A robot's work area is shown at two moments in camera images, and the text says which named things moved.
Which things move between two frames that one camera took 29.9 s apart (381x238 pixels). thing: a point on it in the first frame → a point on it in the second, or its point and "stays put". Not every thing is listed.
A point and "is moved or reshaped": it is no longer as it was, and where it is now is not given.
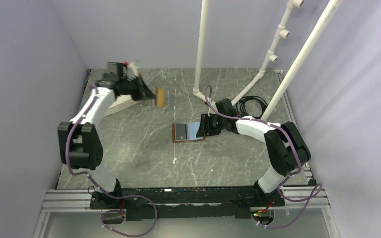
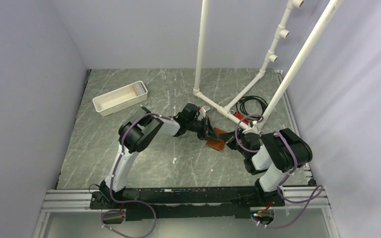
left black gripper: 144,92 → 208,132
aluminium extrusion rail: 71,202 stays put
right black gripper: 205,129 → 230,137
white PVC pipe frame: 283,33 stays put
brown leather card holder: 185,132 is moved or reshaped
